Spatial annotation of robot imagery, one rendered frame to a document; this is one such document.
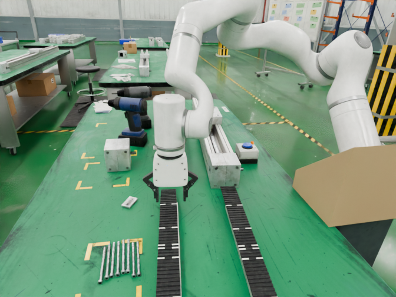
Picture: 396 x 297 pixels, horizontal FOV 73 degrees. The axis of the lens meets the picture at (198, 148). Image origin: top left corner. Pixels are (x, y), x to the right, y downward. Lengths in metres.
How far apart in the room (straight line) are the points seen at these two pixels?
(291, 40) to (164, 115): 0.52
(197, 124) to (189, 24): 0.32
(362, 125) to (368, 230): 0.35
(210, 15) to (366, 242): 0.91
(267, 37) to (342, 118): 0.36
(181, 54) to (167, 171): 0.33
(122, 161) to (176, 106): 0.45
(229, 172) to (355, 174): 0.38
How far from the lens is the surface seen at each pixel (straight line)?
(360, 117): 0.99
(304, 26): 6.51
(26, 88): 4.68
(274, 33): 0.99
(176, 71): 0.76
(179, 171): 0.77
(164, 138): 0.71
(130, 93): 1.41
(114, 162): 1.06
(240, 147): 1.13
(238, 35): 0.99
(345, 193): 0.85
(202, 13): 0.91
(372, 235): 1.11
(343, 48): 1.03
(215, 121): 1.28
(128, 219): 0.84
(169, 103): 0.67
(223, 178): 0.94
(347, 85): 1.02
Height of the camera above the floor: 1.32
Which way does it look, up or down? 26 degrees down
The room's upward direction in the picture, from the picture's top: 2 degrees clockwise
